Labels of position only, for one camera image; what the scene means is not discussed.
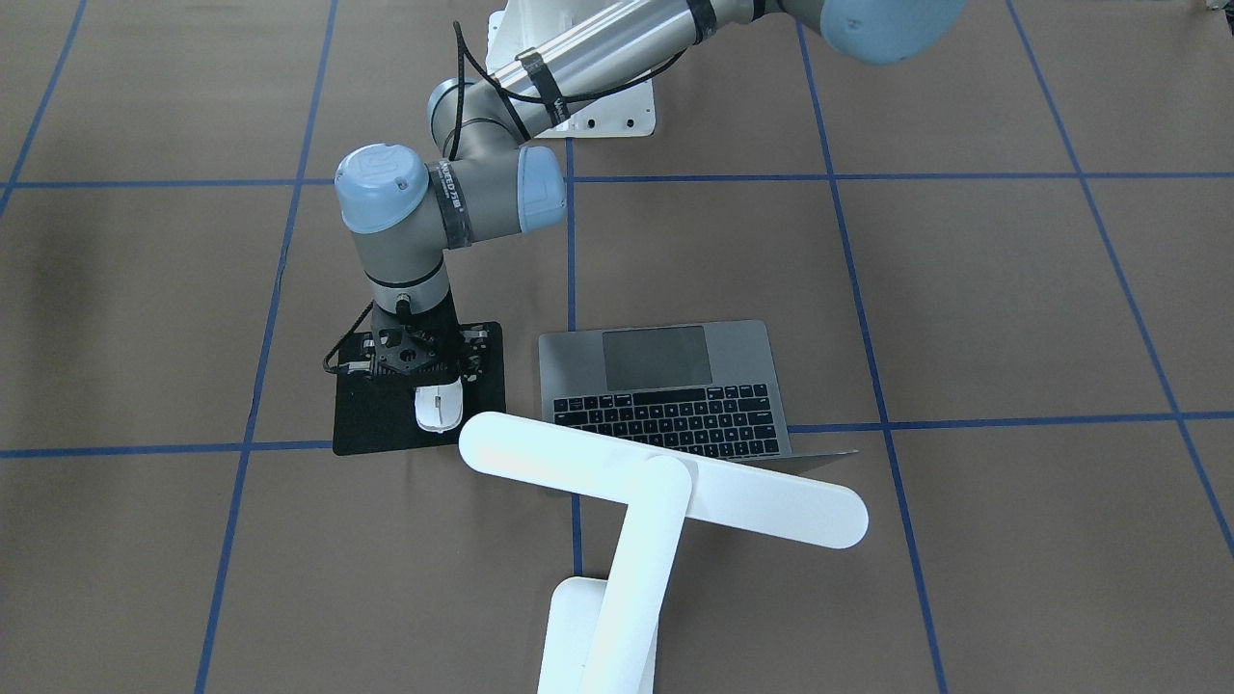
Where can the grey laptop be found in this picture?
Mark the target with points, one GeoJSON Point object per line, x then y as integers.
{"type": "Point", "coordinates": [707, 388]}

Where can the black mouse pad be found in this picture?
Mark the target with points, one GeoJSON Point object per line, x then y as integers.
{"type": "Point", "coordinates": [371, 417]}

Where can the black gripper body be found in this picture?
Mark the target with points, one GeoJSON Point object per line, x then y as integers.
{"type": "Point", "coordinates": [476, 353]}

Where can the white computer mouse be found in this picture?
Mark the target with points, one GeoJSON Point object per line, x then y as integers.
{"type": "Point", "coordinates": [439, 408]}

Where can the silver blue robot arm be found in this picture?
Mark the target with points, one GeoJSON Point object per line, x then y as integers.
{"type": "Point", "coordinates": [491, 181]}

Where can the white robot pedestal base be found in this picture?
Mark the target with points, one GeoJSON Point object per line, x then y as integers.
{"type": "Point", "coordinates": [521, 26]}

